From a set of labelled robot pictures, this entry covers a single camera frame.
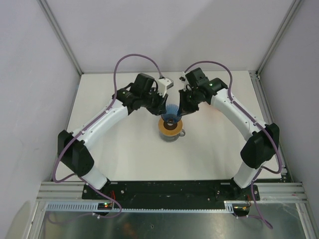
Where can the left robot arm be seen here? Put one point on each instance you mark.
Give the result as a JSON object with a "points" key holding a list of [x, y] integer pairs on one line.
{"points": [[73, 147]]}

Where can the left aluminium frame post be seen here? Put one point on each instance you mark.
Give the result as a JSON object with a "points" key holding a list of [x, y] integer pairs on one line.
{"points": [[48, 13]]}

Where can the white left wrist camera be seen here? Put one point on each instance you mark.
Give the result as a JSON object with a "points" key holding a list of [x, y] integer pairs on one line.
{"points": [[163, 85]]}

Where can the right aluminium frame post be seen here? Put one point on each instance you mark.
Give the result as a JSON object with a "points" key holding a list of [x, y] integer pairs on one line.
{"points": [[280, 33]]}

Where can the grey slotted cable duct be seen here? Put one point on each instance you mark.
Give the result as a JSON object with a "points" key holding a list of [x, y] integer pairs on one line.
{"points": [[103, 207]]}

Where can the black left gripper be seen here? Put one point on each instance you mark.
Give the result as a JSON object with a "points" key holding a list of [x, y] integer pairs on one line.
{"points": [[160, 108]]}

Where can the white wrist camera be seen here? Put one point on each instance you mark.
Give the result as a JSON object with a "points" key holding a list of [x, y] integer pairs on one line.
{"points": [[163, 85], [182, 76]]}

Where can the grey glass coffee server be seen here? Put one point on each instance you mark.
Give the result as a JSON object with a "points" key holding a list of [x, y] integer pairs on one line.
{"points": [[167, 138]]}

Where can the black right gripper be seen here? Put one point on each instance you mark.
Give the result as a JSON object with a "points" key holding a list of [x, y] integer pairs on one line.
{"points": [[185, 109]]}

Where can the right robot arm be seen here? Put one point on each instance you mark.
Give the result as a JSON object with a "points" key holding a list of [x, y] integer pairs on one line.
{"points": [[262, 139]]}

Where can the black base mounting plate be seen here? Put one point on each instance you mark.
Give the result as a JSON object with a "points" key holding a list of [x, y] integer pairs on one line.
{"points": [[174, 194]]}

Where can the blue coffee dripper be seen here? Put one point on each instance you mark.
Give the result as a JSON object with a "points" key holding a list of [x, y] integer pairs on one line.
{"points": [[171, 115]]}

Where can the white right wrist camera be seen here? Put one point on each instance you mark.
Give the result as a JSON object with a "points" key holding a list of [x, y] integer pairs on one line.
{"points": [[182, 76]]}

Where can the aluminium frame post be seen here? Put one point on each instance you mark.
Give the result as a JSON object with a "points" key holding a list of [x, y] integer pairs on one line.
{"points": [[48, 13], [280, 33]]}

